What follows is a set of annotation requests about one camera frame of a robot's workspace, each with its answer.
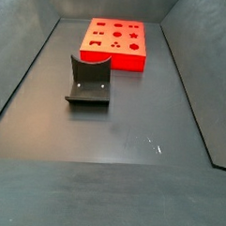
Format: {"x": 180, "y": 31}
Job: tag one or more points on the red shape sorter block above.
{"x": 122, "y": 41}

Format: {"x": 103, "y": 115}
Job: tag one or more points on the black curved holder bracket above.
{"x": 90, "y": 75}

